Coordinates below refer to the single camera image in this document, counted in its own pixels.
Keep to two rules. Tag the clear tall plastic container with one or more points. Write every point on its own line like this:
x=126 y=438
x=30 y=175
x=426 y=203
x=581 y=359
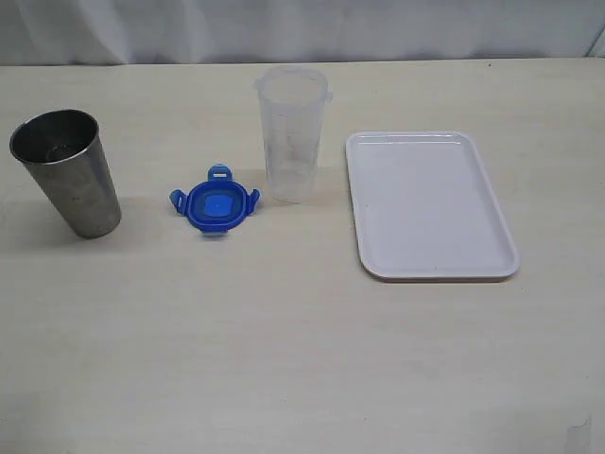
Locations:
x=292 y=101

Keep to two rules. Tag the blue snap-lock lid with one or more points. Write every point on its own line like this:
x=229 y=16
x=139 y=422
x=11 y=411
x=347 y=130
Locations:
x=217 y=205

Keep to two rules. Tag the white rectangular plastic tray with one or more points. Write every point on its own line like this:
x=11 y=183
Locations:
x=424 y=208

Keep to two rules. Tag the stainless steel cup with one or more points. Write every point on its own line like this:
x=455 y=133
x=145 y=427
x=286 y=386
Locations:
x=63 y=153

